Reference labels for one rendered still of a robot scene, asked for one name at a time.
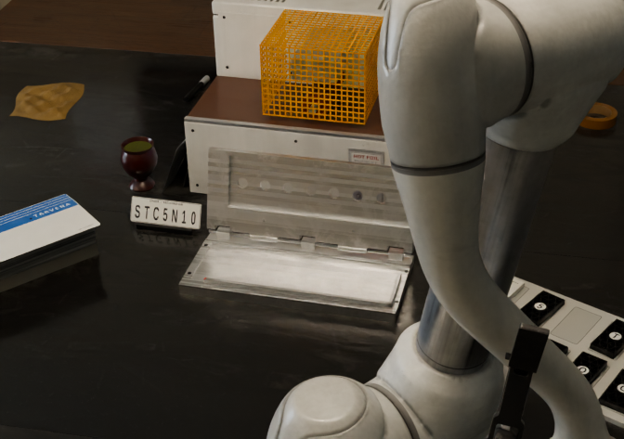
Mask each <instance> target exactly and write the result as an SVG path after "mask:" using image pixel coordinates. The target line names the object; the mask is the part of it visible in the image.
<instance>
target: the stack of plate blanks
mask: <svg viewBox="0 0 624 439"><path fill-rule="evenodd" d="M65 196H68V195H67V194H63V195H60V196H58V197H55V198H53V199H50V200H45V201H43V202H40V203H37V204H34V205H32V206H30V207H27V208H24V209H21V210H18V211H15V212H14V213H9V214H6V215H3V216H0V219H2V218H5V217H8V216H10V215H13V214H16V213H20V212H23V211H26V210H29V209H31V208H33V207H36V206H39V205H42V204H45V203H47V202H50V201H52V200H57V199H59V198H62V197H65ZM96 255H98V244H97V239H96V232H95V229H94V228H91V229H88V230H86V231H84V232H81V233H78V234H76V235H73V236H70V237H68V238H65V239H62V240H59V241H56V242H54V243H51V244H48V245H46V246H44V247H41V248H39V249H36V250H33V251H31V252H26V253H24V254H22V255H19V256H17V257H14V258H11V259H9V260H6V261H4V262H2V263H0V292H2V291H7V290H9V289H12V288H14V287H17V286H19V285H21V284H24V283H26V282H29V281H31V280H34V279H37V278H40V277H42V276H45V275H47V274H50V273H53V272H55V271H58V270H60V269H62V268H64V267H67V266H70V265H74V264H76V263H79V262H81V261H83V260H86V259H88V258H91V257H93V256H96Z"/></svg>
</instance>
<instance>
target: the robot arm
mask: <svg viewBox="0 0 624 439"><path fill-rule="evenodd" d="M623 69H624V0H389V2H388V3H387V7H386V10H385V13H384V16H383V23H382V28H381V32H380V39H379V46H378V60H377V77H378V94H379V104H380V113H381V122H382V128H383V133H384V137H385V141H386V145H387V149H388V153H389V158H390V162H391V167H392V172H393V175H394V178H395V180H396V185H397V188H398V191H399V194H400V197H401V199H402V202H403V206H404V209H405V213H406V216H407V219H408V222H409V228H410V232H411V235H412V238H413V242H414V246H415V249H416V252H417V255H418V258H419V261H420V264H421V267H422V271H423V273H424V275H425V277H426V279H427V281H428V283H429V286H430V287H429V291H428V294H427V297H426V301H425V305H424V309H423V312H422V318H421V321H420V322H417V323H415V324H413V325H411V326H409V327H408V328H407V329H405V330H404V331H403V332H402V334H401V335H400V336H399V338H398V340H397V342H396V345H395V347H394V348H393V350H392V351H391V353H390V354H389V356H388V357H387V358H386V359H385V361H384V362H383V364H382V366H381V367H380V368H379V370H378V372H377V376H376V377H375V378H374V379H372V380H371V381H368V382H367V383H365V384H362V383H360V382H358V381H355V380H352V379H350V378H347V377H343V376H335V375H328V376H319V377H316V378H312V379H309V380H307V381H303V382H301V383H299V384H298V385H296V386H295V387H294V388H292V389H291V390H290V391H289V392H288V393H287V394H286V396H285V397H284V398H283V400H282V401H281V402H280V404H279V407H278V408H277V410H276V412H275V414H274V416H273V419H272V421H271V423H270V426H269V429H268V433H267V437H266V439H515V434H514V432H513V431H512V430H510V427H514V428H516V429H518V432H517V435H516V439H522V435H523V431H524V428H525V423H524V421H523V420H522V416H523V412H524V408H525V404H526V400H527V394H528V390H529V387H530V388H531V389H533V390H534V391H535V392H536V393H537V394H538V395H539V396H540V397H541V398H542V399H543V400H544V401H545V402H546V403H547V404H548V406H549V407H550V409H551V411H552V414H553V418H554V434H553V437H552V438H550V439H616V438H614V437H612V436H610V434H609V432H608V430H607V427H606V423H605V417H604V413H603V411H602V408H601V405H600V403H599V400H598V398H597V396H596V394H595V391H594V390H593V389H592V387H591V385H590V383H589V382H588V381H587V379H586V378H585V376H584V375H583V374H582V373H581V371H580V370H579V369H578V368H577V367H576V365H575V364H574V363H573V362H572V361H571V360H570V359H569V358H568V357H567V356H566V355H565V354H564V353H563V352H562V351H561V350H560V349H559V348H558V347H557V346H556V345H555V344H554V343H553V342H552V341H551V340H550V339H549V338H548V337H549V334H550V330H549V329H544V328H540V327H537V326H536V325H535V324H534V323H533V322H532V321H531V320H530V319H529V318H528V317H527V316H526V315H525V314H524V313H523V312H522V311H521V310H520V309H519V308H518V307H517V305H516V304H515V303H514V302H513V301H512V300H511V299H510V298H509V297H508V294H509V291H510V288H511V286H512V282H513V279H514V274H515V271H516V268H517V266H518V263H519V260H520V257H521V254H522V251H523V249H524V245H525V242H526V239H527V234H528V231H529V229H530V226H531V223H532V220H533V217H534V214H535V211H536V208H537V205H538V202H539V199H540V194H541V191H542V189H543V186H544V183H545V180H546V176H547V173H548V171H549V168H550V165H551V162H552V159H553V154H554V152H555V149H556V147H558V146H560V145H561V144H563V143H564V142H565V141H567V139H568V138H570V137H571V136H572V135H573V134H574V133H575V132H576V131H577V129H578V127H579V125H580V124H581V122H582V121H583V119H584V118H585V116H586V115H587V114H588V112H589V111H590V109H591V108H592V106H593V105H594V103H595V102H596V101H597V99H598V98H599V97H600V95H601V94H602V93H603V92H604V90H605V89H606V87H607V85H608V84H609V83H611V82H612V81H614V80H615V79H616V78H617V77H618V75H619V74H620V73H621V71H622V70H623Z"/></svg>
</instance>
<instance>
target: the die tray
mask: <svg viewBox="0 0 624 439"><path fill-rule="evenodd" d="M513 278H515V279H518V280H520V281H523V282H525V286H524V288H523V289H521V290H520V291H519V292H518V293H517V294H516V295H515V296H514V297H513V298H512V299H511V300H512V301H513V302H514V303H515V304H516V305H517V307H518V308H519V309H521V308H522V307H523V306H524V305H526V304H527V303H528V302H530V301H531V300H532V299H533V298H534V297H536V296H537V295H538V294H539V293H541V292H542V291H547V292H549V293H551V294H553V295H555V296H558V297H560V298H562V299H564V300H565V304H564V305H563V306H562V307H561V308H560V309H559V310H557V311H556V312H555V313H554V314H553V315H551V316H550V317H549V318H548V319H547V320H545V321H544V322H543V323H542V324H541V325H539V327H540V328H544V329H549V330H550V334H549V337H548V338H549V339H552V340H554V341H556V342H559V343H561V344H563V345H565V346H567V347H568V351H567V353H566V354H565V355H566V356H567V357H568V358H569V359H570V360H571V361H572V362H573V361H574V360H575V359H576V358H577V357H578V356H579V355H580V354H581V352H582V351H583V352H586V353H588V354H591V355H595V356H597V357H599V358H602V359H603V360H606V361H607V366H606V368H605V369H604V370H603V371H602V372H601V374H600V375H599V376H598V377H597V378H596V379H595V381H594V382H593V383H592V384H591V387H592V389H593V390H594V391H595V394H596V396H597V398H598V400H599V397H600V396H601V395H602V394H603V392H604V391H605V390H606V388H607V387H608V386H609V384H610V383H611V382H612V381H613V379H614V378H615V377H616V376H617V374H618V373H619V372H620V371H621V370H622V369H624V349H623V350H622V351H621V352H620V353H619V354H618V355H617V356H616V357H615V358H614V359H612V358H610V357H608V356H606V355H602V354H600V353H598V352H596V351H594V350H592V349H590V345H591V342H592V341H593V340H595V339H596V338H597V337H598V336H599V335H600V334H601V333H602V332H603V331H604V330H605V329H606V328H607V327H608V326H610V325H611V324H612V323H613V322H614V321H615V320H616V319H619V320H621V321H624V318H621V317H618V316H614V315H612V314H609V313H607V312H605V311H602V310H600V309H597V308H595V307H592V306H589V305H587V304H585V303H581V302H579V301H576V300H573V299H571V298H568V297H566V296H564V295H562V294H559V293H556V292H554V291H550V290H547V289H544V288H542V287H540V286H538V285H535V284H533V283H530V282H527V281H525V280H523V279H521V278H517V277H513ZM601 408H602V411H603V413H604V419H605V420H606V421H608V422H611V423H613V424H615V425H617V426H619V427H621V428H624V414H622V413H620V412H617V411H615V410H613V409H611V408H609V407H605V406H602V405H601Z"/></svg>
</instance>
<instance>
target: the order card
mask: <svg viewBox="0 0 624 439"><path fill-rule="evenodd" d="M201 213H202V205H201V204H197V203H189V202H181V201H173V200H158V199H150V198H142V197H134V196H133V197H132V203H131V217H130V220H131V221H133V222H140V223H148V224H155V225H164V226H178V227H185V228H193V229H200V226H201Z"/></svg>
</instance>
